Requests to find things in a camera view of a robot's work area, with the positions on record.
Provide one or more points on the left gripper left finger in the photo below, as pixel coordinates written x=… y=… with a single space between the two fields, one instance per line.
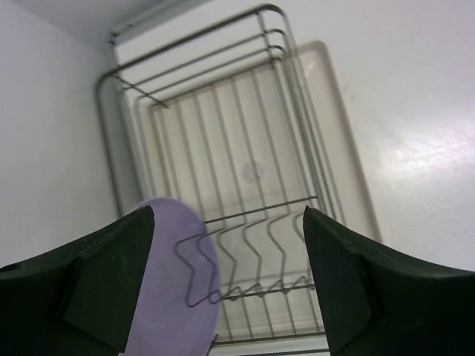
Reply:
x=79 y=298

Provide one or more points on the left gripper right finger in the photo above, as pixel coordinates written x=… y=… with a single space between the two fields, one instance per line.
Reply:
x=375 y=300

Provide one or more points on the purple plate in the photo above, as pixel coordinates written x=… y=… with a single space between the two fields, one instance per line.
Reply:
x=173 y=314

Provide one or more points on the beige drip tray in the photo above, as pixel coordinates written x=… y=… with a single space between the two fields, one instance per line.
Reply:
x=345 y=155

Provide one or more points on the metal wire dish rack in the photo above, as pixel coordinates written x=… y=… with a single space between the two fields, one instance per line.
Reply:
x=261 y=23

